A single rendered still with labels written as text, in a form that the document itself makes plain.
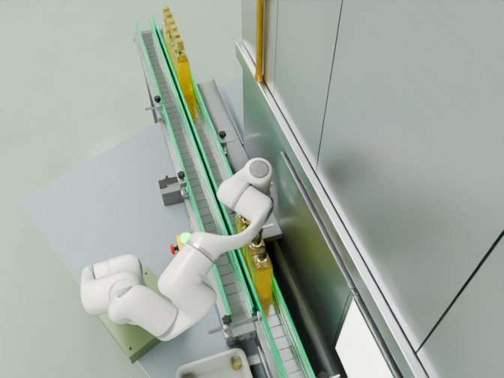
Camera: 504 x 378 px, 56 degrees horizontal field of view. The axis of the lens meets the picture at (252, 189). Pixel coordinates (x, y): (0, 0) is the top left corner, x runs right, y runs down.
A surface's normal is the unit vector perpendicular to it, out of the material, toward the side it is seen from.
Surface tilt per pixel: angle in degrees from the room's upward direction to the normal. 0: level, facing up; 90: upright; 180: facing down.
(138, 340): 3
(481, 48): 90
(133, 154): 0
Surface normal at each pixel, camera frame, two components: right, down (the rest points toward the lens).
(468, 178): -0.95, 0.24
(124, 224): 0.00, -0.64
